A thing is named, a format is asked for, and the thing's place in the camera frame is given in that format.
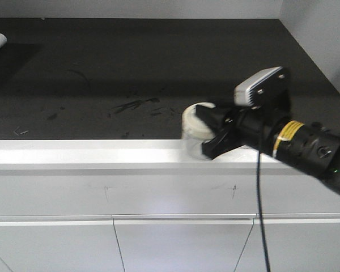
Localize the glass jar with white lid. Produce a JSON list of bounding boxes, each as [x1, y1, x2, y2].
[[181, 102, 215, 160]]

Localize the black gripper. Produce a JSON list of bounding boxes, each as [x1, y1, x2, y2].
[[195, 97, 289, 159]]

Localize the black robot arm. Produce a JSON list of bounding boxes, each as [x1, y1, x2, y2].
[[195, 104, 340, 195]]

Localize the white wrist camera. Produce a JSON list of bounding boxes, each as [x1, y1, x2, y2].
[[233, 66, 290, 107]]

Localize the white fume hood base cabinet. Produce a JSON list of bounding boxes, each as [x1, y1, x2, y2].
[[0, 138, 340, 272]]

